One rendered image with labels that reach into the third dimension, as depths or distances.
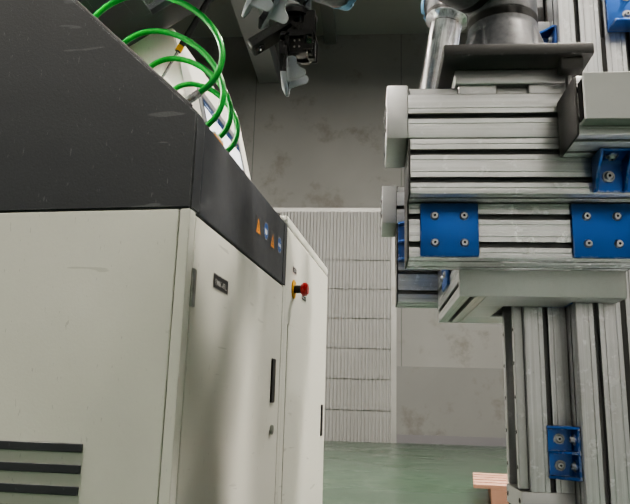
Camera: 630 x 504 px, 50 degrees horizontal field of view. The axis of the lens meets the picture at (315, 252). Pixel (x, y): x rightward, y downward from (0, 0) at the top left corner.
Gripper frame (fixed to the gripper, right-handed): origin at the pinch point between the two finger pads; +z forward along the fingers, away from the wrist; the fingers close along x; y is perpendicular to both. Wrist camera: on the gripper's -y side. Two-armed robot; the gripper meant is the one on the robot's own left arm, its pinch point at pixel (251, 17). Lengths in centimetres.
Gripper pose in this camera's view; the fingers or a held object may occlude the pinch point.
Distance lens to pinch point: 155.4
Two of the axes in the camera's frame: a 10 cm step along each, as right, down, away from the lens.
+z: -6.0, 7.6, 2.4
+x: 3.7, -0.1, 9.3
